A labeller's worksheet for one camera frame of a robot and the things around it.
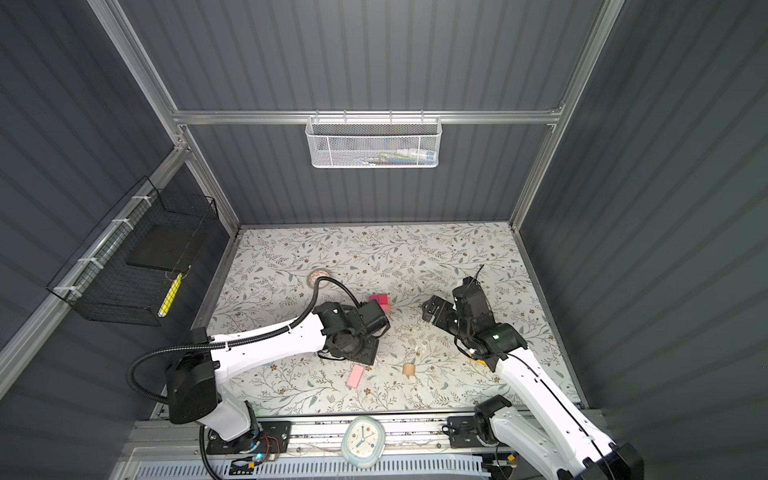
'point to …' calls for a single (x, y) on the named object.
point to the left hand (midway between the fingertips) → (367, 354)
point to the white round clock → (363, 441)
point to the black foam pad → (165, 245)
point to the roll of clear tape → (316, 273)
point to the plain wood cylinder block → (408, 369)
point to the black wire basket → (129, 270)
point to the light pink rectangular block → (355, 377)
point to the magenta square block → (382, 299)
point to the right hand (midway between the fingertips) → (438, 312)
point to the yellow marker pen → (170, 296)
